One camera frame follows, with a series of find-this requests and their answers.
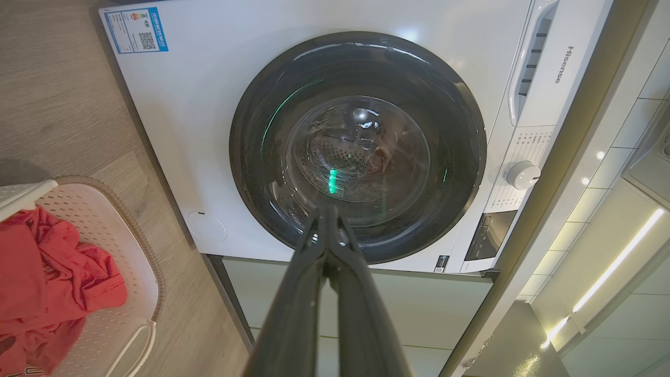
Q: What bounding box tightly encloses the LED light strip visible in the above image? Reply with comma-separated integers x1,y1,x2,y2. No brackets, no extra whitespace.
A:
539,208,665,350

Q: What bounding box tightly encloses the round white filter cover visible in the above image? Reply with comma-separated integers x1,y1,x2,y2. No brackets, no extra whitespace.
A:
186,210,227,242

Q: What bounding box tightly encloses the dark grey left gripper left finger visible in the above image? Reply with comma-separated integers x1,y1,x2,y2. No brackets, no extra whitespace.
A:
242,207,330,377

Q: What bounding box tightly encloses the white front-load washing machine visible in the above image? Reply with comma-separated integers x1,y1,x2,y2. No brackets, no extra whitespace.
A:
98,0,614,274

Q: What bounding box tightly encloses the round dark glass washer door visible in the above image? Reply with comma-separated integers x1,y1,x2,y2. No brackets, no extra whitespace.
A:
229,31,487,265

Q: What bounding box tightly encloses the white round control knob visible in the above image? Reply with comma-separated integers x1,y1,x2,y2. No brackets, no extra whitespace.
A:
506,161,542,190

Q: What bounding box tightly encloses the white stone countertop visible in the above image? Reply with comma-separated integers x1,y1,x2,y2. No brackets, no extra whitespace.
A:
440,0,670,377

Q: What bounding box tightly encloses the blue energy label sticker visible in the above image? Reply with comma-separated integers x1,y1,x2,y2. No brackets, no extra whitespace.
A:
103,7,169,54

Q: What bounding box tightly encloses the pale green cabinet door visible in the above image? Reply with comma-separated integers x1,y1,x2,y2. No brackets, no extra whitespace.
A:
251,327,456,377

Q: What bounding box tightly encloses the white detergent drawer handle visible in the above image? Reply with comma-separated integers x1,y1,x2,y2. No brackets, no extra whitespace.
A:
508,0,560,127

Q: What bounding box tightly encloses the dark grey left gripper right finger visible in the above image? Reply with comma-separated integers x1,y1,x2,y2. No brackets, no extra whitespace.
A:
329,207,414,377

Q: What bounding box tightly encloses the black washer display panel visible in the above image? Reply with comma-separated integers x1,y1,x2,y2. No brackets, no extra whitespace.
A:
464,210,518,261

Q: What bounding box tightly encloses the red garment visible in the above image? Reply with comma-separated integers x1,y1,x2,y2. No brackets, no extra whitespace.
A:
0,207,128,377

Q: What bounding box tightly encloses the white perforated laundry basket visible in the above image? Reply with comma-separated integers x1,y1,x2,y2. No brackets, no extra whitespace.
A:
0,175,166,377

